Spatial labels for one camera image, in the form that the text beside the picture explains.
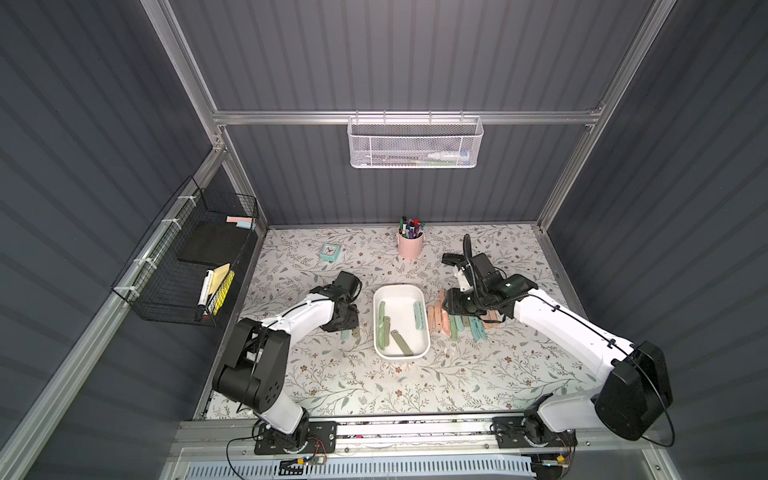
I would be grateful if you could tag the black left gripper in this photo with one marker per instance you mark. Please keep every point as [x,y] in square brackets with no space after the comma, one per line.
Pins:
[346,318]

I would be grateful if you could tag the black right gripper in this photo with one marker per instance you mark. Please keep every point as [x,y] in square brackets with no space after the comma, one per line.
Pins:
[457,302]

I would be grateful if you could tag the pink folding fruit knife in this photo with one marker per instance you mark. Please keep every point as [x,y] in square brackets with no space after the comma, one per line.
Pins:
[443,314]

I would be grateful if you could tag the green sheathed fruit knife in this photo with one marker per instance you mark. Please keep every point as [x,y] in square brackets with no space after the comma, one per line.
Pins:
[381,342]

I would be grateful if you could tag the white oval storage box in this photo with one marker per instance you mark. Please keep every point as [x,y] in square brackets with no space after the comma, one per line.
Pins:
[399,300]

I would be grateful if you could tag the olive green fruit knife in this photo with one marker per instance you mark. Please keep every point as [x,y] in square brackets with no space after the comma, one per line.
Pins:
[401,343]

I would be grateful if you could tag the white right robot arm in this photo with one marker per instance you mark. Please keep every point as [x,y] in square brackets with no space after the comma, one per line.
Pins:
[632,389]

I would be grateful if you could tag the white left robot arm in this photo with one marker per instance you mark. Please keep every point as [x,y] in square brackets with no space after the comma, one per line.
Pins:
[253,365]

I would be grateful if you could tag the small teal box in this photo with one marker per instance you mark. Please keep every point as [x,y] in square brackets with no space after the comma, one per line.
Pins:
[330,252]

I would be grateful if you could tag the black stapler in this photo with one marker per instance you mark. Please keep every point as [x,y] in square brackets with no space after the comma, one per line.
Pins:
[452,259]

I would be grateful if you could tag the pink pen cup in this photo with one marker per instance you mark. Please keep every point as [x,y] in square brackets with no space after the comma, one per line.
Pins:
[410,248]

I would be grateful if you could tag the yellow notepad in basket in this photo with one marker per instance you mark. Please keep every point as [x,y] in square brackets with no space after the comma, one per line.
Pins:
[216,285]

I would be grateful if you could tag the black notebook in basket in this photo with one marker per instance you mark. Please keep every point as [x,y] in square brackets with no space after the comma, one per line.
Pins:
[213,244]

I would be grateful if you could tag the white tube in basket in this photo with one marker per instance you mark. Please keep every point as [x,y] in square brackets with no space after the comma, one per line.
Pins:
[454,158]

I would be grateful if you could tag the black wire side basket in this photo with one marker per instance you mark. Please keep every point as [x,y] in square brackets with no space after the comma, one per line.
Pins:
[156,285]

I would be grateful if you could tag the white wire wall basket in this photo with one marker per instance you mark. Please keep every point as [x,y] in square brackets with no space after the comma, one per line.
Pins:
[403,141]

